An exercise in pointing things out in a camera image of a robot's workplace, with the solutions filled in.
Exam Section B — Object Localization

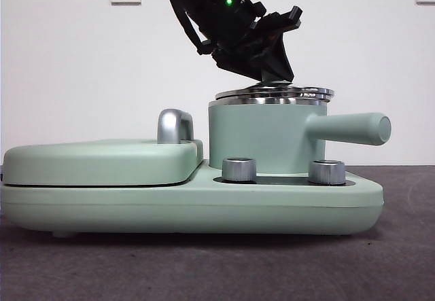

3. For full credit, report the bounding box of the glass lid with green knob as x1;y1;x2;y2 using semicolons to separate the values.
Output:
214;71;336;101

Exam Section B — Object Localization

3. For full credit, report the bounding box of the silver control knob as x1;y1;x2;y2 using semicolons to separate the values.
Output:
221;157;258;182
308;160;347;185

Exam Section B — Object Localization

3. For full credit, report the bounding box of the green breakfast machine base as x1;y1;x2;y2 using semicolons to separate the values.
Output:
0;160;385;239

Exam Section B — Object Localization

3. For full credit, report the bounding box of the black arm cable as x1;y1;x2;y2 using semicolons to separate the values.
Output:
179;7;214;57

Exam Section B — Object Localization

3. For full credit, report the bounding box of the green steamer pot with handle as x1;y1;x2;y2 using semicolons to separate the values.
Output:
207;96;392;176

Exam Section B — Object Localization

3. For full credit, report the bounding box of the green grill cover silver handle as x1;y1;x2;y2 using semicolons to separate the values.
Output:
2;109;205;187

